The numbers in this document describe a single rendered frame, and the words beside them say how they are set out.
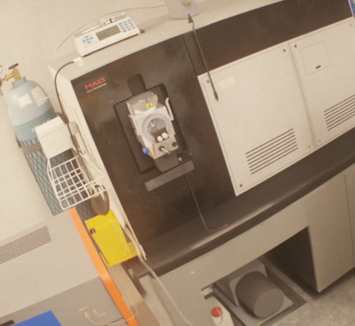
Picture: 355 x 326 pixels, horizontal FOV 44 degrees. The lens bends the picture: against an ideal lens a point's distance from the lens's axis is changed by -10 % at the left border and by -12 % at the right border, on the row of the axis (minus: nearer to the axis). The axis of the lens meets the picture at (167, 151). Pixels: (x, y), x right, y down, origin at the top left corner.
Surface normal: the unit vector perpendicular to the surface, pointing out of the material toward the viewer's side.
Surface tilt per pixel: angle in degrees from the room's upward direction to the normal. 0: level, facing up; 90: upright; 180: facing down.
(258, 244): 90
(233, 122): 90
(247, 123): 90
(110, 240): 93
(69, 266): 0
